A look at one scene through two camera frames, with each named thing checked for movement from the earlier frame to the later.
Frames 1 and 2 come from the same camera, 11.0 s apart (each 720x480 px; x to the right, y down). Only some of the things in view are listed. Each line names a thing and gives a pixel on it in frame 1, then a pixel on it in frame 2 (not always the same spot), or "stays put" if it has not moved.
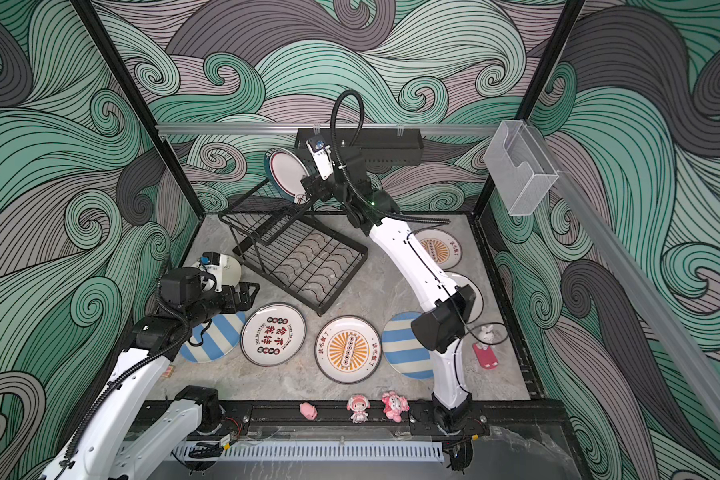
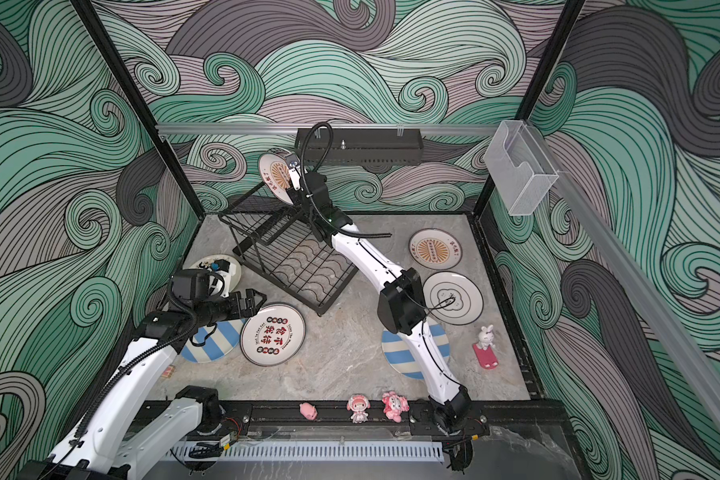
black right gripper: x=330 y=185 -> x=300 y=195
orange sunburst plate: x=348 y=349 -> x=275 y=172
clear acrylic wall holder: x=520 y=167 stays put
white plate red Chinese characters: x=273 y=335 stays put
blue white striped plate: x=403 y=350 stays put
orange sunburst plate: x=444 y=248 stays put
